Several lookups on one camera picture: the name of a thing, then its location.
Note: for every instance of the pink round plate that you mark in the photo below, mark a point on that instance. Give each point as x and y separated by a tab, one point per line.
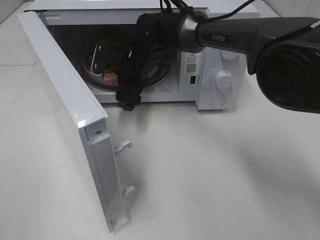
110	76

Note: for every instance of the white warning label sticker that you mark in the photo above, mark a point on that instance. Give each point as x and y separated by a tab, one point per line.
191	63

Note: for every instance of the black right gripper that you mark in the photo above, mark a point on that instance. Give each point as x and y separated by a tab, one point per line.
132	76

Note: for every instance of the burger with sesame bun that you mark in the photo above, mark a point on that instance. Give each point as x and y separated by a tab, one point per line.
118	41

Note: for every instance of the upper white power knob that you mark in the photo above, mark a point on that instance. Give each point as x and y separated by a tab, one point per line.
228	55

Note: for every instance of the round white door button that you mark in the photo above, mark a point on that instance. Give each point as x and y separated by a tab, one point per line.
218	100

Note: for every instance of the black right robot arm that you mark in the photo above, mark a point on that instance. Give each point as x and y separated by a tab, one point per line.
282	52

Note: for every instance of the white microwave oven body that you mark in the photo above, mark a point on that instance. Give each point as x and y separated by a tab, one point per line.
66	35

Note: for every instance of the white timer knob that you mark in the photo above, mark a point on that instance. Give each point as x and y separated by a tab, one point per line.
223	80

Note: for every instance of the white microwave door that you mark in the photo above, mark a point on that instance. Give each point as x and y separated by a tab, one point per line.
81	118

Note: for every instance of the glass microwave turntable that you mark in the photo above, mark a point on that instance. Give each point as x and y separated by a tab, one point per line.
160	77

